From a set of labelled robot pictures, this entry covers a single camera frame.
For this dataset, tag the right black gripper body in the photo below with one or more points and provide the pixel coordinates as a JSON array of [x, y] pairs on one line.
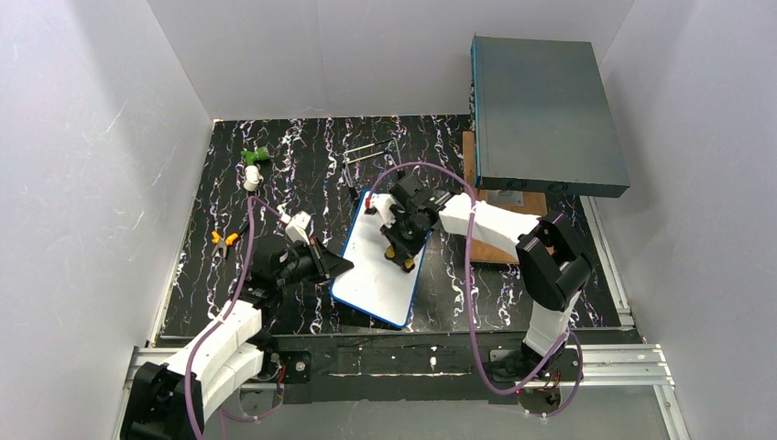
[[400, 236]]

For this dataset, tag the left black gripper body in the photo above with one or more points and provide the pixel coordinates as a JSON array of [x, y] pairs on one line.
[[317, 261]]

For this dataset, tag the blue framed whiteboard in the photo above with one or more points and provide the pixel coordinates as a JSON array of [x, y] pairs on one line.
[[375, 286]]

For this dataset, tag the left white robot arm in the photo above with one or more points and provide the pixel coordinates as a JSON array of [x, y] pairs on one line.
[[174, 398]]

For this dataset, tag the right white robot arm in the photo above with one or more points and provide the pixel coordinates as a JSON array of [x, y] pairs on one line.
[[553, 263]]

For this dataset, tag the green white toy figure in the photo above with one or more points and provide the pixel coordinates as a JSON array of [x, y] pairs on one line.
[[252, 175]]

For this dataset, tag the dark grey metal box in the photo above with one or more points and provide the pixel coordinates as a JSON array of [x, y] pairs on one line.
[[542, 119]]

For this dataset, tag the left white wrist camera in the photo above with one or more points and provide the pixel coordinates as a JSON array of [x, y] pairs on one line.
[[296, 227]]

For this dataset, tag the silver metal bracket plate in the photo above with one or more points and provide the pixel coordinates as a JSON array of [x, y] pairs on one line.
[[505, 197]]

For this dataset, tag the orange handled pliers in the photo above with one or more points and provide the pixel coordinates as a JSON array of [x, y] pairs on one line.
[[222, 243]]

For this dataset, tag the wire whiteboard stand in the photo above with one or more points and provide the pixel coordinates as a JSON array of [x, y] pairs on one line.
[[387, 149]]

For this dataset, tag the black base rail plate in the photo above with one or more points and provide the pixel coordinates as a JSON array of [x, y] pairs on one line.
[[389, 367]]

